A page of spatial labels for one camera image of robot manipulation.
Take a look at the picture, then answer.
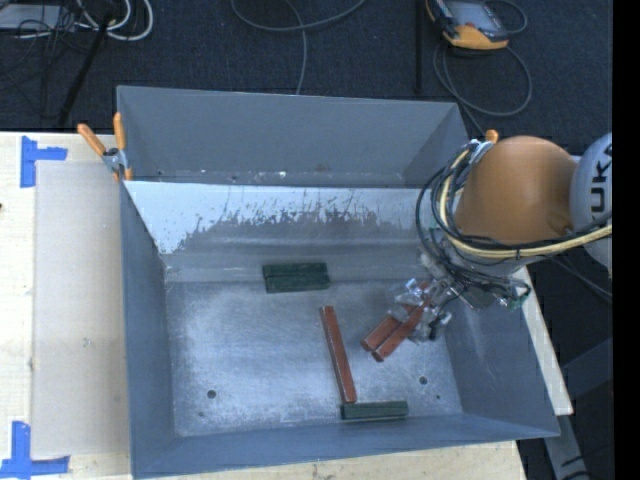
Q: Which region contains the grey metal bin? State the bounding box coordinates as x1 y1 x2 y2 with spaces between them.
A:
115 85 562 480

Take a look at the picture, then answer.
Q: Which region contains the dark green flat block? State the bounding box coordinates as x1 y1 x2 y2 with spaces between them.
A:
261 261 330 279
264 273 332 295
340 400 410 422

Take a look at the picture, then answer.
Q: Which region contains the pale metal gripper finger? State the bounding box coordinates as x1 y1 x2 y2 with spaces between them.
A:
391 295 426 327
402 277 435 302

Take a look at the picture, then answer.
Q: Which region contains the pale flat board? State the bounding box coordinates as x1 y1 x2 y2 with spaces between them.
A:
30 160 132 462

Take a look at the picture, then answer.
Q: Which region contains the black cylinder on white bracket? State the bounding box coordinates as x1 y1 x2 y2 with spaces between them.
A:
427 310 454 342

